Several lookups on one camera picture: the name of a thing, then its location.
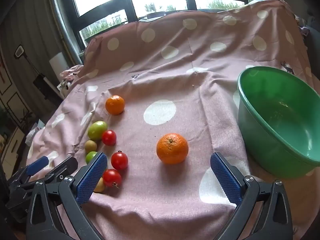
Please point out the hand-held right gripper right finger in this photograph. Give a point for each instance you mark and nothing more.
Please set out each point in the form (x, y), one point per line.
(225, 177)

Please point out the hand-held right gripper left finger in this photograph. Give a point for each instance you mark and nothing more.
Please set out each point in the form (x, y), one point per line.
(91, 177)

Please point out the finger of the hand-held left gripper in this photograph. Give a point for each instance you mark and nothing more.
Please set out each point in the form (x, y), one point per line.
(66, 165)
(37, 163)

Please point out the yellowish brown longan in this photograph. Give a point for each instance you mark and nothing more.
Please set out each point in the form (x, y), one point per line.
(100, 186)

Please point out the red cherry tomato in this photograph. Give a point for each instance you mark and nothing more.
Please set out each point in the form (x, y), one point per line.
(109, 137)
(111, 177)
(119, 160)

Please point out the small green tomato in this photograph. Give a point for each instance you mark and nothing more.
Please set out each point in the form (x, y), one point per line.
(90, 157)

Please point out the round brown longan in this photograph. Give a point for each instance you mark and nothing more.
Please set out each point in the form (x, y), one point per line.
(90, 146)

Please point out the large green tomato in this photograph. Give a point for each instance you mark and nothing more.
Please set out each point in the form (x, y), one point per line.
(97, 130)

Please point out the large orange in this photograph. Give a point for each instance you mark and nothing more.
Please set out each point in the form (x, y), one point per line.
(172, 148)

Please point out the green plastic bowl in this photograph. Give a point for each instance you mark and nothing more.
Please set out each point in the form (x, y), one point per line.
(275, 130)

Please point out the small orange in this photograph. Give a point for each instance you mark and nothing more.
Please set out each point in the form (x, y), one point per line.
(115, 105)

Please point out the white cabinet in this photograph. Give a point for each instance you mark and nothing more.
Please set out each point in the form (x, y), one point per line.
(11, 145)

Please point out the black-and-white patterned cloth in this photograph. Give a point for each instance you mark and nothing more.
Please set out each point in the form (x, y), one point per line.
(64, 85)

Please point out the black phone stand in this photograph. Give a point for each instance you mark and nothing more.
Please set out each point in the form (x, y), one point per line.
(40, 82)

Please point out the pink crumpled cloth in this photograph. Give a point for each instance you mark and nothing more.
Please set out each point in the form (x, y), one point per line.
(73, 70)

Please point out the pink polka-dot blanket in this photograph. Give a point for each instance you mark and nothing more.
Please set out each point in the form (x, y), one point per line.
(175, 67)

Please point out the colourful cloth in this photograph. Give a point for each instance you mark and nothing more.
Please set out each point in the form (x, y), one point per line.
(302, 27)

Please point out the framed wall picture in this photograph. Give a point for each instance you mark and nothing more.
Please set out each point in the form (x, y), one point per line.
(17, 106)

